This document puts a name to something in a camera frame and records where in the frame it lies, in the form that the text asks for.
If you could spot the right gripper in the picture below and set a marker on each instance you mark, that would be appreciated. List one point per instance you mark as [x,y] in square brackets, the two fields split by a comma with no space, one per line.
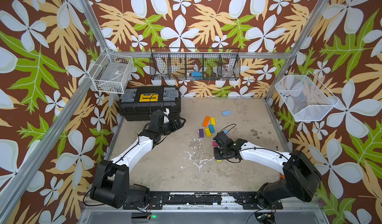
[216,157]

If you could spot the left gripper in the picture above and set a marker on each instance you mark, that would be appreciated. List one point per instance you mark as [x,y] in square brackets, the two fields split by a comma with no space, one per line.
[174,127]

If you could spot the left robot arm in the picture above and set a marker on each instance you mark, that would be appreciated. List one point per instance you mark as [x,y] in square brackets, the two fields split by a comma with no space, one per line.
[111,185]

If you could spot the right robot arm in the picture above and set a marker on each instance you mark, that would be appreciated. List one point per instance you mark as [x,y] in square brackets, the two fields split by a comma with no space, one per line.
[301,178]

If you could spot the yellow block lower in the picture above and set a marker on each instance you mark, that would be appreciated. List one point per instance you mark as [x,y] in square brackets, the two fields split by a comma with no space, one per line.
[208,133]

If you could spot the teal block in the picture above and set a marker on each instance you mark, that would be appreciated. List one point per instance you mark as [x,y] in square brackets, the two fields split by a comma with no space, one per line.
[211,128]

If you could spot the purple block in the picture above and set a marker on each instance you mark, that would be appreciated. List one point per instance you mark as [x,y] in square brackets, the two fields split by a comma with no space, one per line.
[201,133]

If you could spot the small yellow block top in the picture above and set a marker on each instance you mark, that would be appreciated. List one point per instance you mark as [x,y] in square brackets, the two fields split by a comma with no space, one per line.
[213,121]

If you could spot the orange block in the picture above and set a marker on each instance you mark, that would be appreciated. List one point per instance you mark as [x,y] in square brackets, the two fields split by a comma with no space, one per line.
[206,122]

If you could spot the light blue block far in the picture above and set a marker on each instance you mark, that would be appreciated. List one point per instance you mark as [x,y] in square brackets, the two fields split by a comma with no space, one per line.
[225,113]

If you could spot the blue object in basket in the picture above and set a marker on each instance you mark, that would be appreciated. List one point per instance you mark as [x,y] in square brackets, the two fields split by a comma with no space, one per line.
[197,75]

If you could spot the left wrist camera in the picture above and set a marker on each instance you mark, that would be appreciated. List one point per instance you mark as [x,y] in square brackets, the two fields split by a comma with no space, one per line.
[166,115]

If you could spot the black toolbox yellow handle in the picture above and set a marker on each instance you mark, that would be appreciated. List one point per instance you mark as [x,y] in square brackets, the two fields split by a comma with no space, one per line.
[137,104]

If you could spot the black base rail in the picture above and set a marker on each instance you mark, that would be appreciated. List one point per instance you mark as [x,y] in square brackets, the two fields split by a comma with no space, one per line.
[158,200]

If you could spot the black wire basket rear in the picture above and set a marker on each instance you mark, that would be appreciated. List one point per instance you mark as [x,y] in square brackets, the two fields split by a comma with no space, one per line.
[216,64]

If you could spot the white wire basket left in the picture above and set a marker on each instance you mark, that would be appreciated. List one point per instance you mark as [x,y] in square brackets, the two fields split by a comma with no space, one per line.
[111,71]

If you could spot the white wire basket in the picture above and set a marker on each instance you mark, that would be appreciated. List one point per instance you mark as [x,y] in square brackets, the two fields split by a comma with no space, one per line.
[111,71]
[306,97]

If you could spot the white wire basket right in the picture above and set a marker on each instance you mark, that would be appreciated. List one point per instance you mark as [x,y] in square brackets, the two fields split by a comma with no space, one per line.
[306,97]

